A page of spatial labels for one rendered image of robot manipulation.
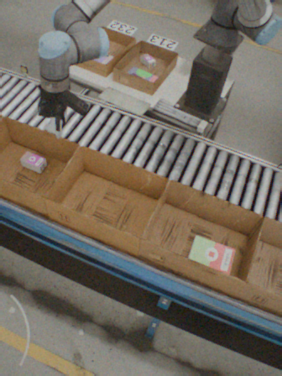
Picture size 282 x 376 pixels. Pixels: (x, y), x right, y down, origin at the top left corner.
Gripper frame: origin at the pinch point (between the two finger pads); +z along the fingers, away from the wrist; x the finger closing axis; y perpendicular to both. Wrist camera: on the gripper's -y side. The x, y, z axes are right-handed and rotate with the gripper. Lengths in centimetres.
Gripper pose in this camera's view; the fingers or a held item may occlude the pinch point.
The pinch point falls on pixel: (62, 130)
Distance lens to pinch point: 129.7
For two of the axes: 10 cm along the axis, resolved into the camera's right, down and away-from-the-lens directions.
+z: -1.6, 5.7, 8.1
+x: -1.3, 8.0, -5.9
